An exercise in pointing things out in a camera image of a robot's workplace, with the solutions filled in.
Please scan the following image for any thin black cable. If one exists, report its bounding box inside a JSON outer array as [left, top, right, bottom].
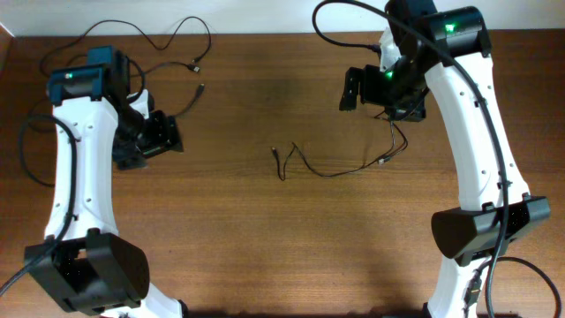
[[270, 110, 410, 182]]

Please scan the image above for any long black usb cable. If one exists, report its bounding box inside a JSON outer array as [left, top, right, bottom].
[[38, 16, 213, 80]]

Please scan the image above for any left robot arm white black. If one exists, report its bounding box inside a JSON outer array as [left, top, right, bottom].
[[24, 46, 189, 317]]

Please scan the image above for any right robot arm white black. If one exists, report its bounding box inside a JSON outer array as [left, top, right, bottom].
[[340, 1, 550, 317]]

